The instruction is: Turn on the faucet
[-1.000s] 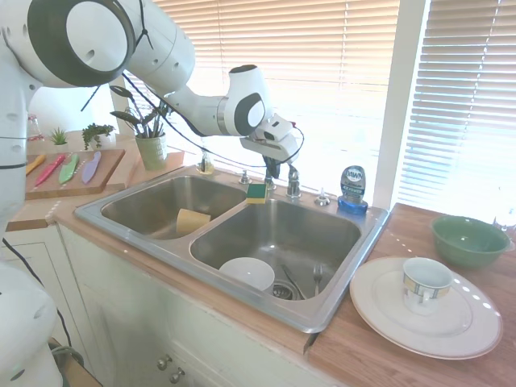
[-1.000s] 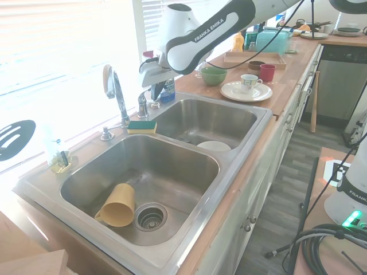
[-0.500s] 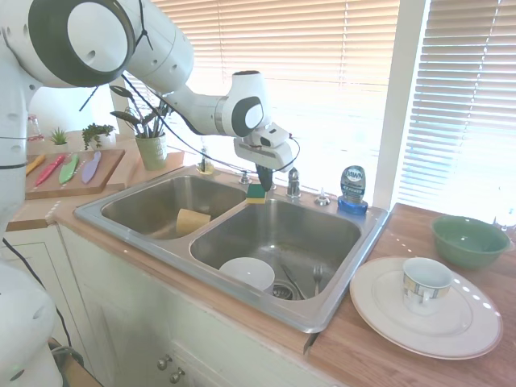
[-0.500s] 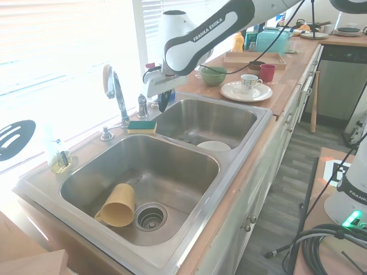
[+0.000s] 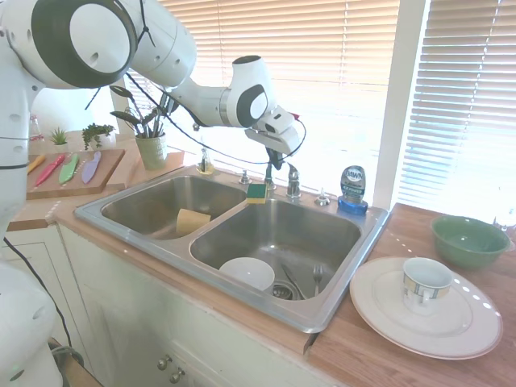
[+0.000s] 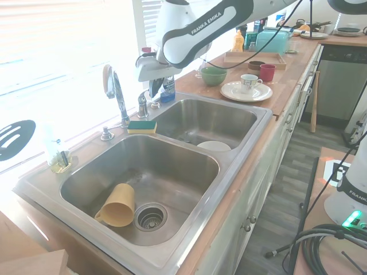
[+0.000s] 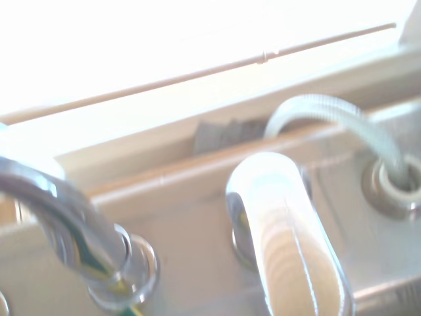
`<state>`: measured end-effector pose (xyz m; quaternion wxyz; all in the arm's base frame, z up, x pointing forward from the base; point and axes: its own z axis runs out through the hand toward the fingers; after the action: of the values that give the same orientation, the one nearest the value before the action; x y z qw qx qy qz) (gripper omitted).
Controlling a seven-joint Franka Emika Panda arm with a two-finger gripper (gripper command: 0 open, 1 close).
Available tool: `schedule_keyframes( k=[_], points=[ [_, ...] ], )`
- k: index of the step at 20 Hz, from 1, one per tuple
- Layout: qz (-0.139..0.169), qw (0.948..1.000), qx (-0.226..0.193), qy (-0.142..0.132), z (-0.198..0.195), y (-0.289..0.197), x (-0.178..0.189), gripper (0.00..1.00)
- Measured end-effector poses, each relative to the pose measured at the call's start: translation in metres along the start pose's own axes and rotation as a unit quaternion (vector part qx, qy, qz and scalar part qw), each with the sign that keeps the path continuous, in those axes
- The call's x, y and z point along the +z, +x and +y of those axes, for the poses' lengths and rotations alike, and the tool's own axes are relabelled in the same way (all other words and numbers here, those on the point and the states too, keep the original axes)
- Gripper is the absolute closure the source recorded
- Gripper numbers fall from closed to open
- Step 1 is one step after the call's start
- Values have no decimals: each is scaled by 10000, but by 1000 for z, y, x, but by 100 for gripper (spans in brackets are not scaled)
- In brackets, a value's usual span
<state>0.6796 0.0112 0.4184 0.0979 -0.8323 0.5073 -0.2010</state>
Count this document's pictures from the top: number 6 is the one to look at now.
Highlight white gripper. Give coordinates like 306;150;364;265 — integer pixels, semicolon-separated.
135;53;174;99

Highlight chrome faucet lever handle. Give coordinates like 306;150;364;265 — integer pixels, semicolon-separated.
136;91;152;119

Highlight chrome sink faucet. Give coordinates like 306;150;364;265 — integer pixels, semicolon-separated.
102;64;130;128

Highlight blue dish soap bottle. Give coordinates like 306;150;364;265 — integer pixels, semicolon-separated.
159;74;176;103

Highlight yellow green sponge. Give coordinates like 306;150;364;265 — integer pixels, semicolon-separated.
127;120;158;135

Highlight green bowl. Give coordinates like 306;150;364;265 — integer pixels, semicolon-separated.
200;66;228;87

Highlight white saucer plate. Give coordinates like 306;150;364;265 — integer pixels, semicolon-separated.
220;81;273;103

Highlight white bowl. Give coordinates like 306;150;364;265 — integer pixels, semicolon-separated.
196;140;232;152

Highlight wooden tray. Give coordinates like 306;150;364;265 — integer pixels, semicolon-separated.
223;51;287;71

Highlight stainless steel double sink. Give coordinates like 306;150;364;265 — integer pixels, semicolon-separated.
13;91;273;273

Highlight white window blinds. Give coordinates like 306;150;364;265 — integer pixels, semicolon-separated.
0;0;161;95

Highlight yellow mustard bottle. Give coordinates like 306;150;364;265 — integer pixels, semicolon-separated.
231;28;245;53

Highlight white patterned teacup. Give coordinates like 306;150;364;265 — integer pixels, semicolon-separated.
240;73;264;95

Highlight brown mug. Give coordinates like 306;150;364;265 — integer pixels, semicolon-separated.
248;60;266;77

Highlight green box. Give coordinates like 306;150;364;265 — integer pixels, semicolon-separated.
247;32;259;51

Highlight red mug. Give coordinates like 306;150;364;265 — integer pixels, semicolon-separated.
259;64;277;83

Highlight clear bottle yellow liquid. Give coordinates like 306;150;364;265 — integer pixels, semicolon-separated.
42;123;73;174

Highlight yellow plastic cup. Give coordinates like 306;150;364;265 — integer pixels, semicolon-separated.
94;183;135;228

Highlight teal toaster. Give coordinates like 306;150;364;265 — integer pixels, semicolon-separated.
256;26;294;56

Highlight metal sink drain strainer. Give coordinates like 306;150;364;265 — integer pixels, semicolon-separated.
134;202;169;231

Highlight white kitchen cabinets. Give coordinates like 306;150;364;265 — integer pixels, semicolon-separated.
177;42;325;275

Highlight black slotted spatula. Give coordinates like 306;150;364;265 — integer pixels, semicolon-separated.
0;119;37;163

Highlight white dinner plate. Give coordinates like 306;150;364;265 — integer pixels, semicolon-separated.
300;32;329;40

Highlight dark frying pan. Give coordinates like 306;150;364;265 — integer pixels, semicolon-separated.
295;18;333;32

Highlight stainless steel dishwasher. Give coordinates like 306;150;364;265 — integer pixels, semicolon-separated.
303;44;367;121

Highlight black stand leg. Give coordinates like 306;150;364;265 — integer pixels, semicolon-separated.
294;156;319;253

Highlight black white marker tag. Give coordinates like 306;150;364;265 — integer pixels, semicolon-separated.
322;160;352;186

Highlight stack of plates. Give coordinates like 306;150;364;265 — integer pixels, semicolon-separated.
332;23;364;37

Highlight light wooden board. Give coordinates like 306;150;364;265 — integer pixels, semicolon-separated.
0;210;69;275

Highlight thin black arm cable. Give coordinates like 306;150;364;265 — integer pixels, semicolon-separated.
204;0;304;69

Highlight coiled black cable bundle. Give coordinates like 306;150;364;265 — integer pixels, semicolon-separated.
292;223;367;275

